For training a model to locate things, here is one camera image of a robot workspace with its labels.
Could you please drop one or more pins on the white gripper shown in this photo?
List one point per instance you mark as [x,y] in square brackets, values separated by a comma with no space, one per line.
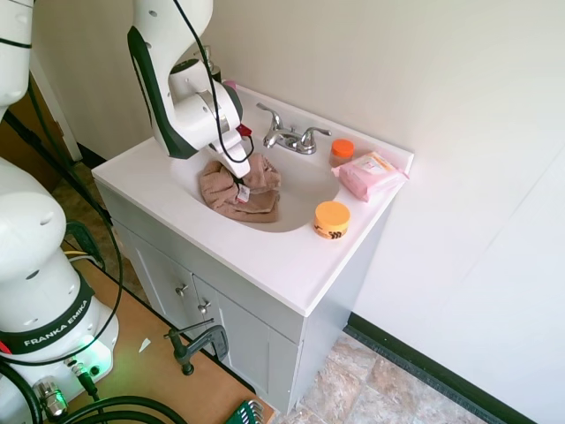
[234,159]

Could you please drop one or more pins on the tan terry towel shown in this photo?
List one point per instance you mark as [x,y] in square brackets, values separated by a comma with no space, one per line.
[260,176]

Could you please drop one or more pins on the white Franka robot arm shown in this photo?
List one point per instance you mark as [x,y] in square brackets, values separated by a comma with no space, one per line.
[185,110]

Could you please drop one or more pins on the red plug on wrist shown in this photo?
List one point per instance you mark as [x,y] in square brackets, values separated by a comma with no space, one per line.
[245,130]

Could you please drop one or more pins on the chrome faucet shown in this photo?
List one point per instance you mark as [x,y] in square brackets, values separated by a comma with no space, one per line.
[282,139]

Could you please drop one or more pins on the orange cream jar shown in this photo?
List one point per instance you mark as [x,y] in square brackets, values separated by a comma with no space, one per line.
[331,214]

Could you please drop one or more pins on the small brown jar orange lid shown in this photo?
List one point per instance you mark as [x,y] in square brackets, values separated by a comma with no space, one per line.
[342,148]

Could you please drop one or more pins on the metal cabinet knob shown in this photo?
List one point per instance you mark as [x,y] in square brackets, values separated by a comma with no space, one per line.
[181,290]
[204,306]

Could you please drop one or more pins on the pink wipes pack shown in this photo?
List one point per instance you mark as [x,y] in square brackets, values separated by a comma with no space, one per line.
[371,179]

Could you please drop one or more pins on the grey vanity cabinet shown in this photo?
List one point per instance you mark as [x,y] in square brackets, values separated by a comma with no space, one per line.
[247,327]

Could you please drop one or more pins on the black C-clamp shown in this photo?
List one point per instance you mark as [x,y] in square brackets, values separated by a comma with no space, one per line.
[220,342]

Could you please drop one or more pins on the white paper scrap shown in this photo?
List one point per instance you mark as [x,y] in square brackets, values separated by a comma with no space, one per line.
[145,344]

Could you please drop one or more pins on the brown wooden door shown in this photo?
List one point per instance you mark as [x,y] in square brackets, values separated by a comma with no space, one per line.
[26,150]

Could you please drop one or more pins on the green hex key set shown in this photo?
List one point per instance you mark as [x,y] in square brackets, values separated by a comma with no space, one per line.
[243,413]

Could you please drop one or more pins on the black baseboard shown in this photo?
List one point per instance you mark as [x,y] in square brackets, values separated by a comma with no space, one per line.
[441,366]

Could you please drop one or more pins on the white door frame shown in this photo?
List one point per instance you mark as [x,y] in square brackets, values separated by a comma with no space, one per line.
[57,119]

